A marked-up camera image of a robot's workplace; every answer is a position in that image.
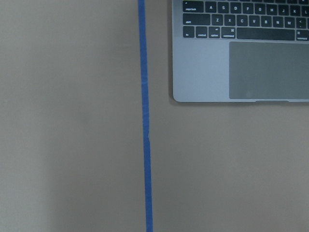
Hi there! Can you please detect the silver laptop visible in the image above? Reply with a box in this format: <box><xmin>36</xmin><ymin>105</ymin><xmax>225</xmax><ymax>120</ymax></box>
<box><xmin>171</xmin><ymin>0</ymin><xmax>309</xmax><ymax>102</ymax></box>

